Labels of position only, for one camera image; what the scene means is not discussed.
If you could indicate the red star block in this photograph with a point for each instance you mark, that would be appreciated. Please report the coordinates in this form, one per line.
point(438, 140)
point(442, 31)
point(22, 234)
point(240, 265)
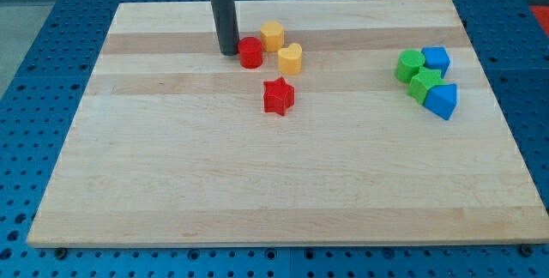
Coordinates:
point(278, 96)

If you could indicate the green star block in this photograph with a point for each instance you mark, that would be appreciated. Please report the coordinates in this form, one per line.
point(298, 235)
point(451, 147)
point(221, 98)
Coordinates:
point(423, 82)

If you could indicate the yellow heart block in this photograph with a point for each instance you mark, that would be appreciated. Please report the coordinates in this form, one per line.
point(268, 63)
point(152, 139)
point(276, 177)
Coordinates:
point(290, 59)

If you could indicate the red cylinder block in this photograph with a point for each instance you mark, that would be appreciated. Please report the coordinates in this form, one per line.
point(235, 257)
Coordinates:
point(250, 52)

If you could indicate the yellow hexagon block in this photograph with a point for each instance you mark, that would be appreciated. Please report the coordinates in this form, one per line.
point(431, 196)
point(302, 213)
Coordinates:
point(272, 35)

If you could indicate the wooden board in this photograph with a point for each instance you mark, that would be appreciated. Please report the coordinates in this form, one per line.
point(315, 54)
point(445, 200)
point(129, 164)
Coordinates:
point(170, 145)

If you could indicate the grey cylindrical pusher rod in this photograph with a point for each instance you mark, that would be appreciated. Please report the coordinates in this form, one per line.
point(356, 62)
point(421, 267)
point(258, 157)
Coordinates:
point(226, 25)

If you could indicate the green cylinder block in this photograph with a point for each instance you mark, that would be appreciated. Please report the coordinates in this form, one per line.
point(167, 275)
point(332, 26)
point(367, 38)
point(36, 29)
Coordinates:
point(408, 65)

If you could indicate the blue triangle block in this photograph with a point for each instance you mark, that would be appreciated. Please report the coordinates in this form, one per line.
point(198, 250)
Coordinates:
point(442, 100)

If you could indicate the blue cube block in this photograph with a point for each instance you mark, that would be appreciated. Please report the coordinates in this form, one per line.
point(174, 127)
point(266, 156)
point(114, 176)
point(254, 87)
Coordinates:
point(436, 58)

